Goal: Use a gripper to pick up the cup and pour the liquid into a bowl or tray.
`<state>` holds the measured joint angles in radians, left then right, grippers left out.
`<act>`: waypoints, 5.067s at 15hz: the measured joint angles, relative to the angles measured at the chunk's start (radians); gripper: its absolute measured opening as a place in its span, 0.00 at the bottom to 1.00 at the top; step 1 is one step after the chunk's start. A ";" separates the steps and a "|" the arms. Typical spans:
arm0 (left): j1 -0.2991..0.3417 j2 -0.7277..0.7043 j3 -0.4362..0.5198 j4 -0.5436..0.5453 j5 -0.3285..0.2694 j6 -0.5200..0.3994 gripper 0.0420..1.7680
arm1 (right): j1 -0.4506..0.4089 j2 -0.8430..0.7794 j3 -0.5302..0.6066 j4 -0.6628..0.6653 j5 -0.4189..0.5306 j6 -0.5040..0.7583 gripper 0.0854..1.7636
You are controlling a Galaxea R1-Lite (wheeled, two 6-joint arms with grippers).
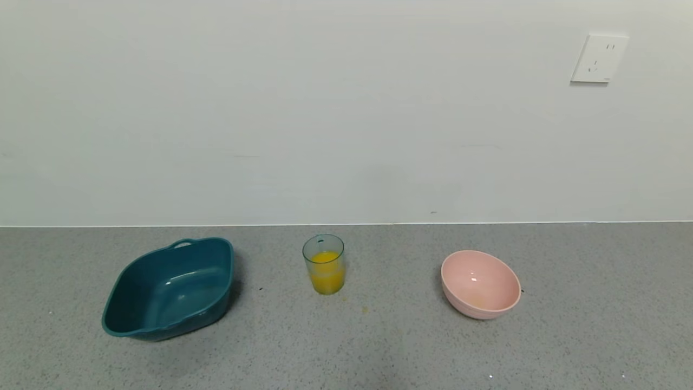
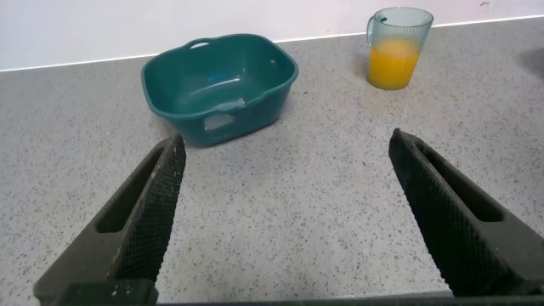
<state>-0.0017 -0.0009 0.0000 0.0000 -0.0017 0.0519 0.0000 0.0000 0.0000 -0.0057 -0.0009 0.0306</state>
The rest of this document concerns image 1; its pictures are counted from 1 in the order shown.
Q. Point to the white wall socket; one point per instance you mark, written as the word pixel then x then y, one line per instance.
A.
pixel 600 58

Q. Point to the pink bowl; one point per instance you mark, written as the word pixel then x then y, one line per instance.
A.
pixel 479 284

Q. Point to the orange juice liquid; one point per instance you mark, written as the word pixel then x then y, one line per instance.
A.
pixel 327 276

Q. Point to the teal plastic basin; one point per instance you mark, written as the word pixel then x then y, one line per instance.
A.
pixel 168 290

